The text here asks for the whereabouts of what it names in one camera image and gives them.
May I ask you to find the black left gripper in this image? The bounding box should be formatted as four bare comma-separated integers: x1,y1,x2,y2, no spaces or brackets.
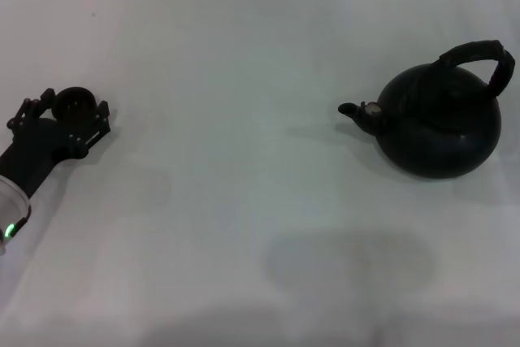
0,88,114,197

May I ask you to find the small dark brown teacup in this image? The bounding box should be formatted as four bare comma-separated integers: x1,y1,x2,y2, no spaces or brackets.
52,86,99,124

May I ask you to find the black round teapot with handle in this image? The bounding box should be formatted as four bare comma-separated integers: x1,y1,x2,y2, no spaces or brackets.
337,39,515,180

